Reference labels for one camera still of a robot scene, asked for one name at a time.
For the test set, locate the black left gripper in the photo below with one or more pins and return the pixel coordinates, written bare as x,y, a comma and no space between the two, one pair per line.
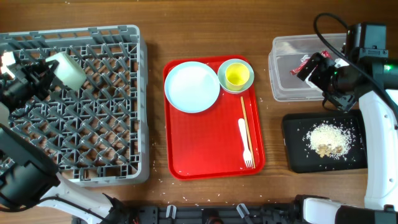
25,73

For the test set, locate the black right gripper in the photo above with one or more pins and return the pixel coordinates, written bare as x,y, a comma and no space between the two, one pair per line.
324,65

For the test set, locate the red snack wrapper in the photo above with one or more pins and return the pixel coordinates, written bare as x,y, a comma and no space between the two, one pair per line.
305,59

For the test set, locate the green bowl with rice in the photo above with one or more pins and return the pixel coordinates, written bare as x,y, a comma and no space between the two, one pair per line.
68,71

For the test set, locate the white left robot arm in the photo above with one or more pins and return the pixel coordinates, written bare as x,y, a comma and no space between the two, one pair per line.
34,179

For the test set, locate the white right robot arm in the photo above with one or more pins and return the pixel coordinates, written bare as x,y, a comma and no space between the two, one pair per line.
372,81

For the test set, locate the grey dishwasher rack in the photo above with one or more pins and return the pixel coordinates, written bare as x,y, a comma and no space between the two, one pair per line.
97,135

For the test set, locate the black waste tray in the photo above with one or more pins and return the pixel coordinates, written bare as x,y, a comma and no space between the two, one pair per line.
296,129

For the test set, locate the clear plastic bin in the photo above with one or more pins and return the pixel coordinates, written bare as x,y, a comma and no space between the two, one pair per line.
285,55

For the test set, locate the rice and food scraps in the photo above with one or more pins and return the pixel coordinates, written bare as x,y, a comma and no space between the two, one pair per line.
329,140

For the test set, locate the yellow cup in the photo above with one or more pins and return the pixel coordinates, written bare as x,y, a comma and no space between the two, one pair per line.
237,75

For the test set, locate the small green bowl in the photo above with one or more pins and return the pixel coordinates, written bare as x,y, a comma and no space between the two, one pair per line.
222,79

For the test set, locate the wooden chopstick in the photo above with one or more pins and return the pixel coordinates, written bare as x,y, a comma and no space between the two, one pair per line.
248,131

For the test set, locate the white plastic fork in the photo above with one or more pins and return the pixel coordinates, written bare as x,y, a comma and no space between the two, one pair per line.
246,152

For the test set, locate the light blue plate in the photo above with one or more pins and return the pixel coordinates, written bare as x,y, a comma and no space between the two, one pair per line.
191,87

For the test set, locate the red plastic tray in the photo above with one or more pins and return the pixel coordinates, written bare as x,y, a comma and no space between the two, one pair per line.
208,144

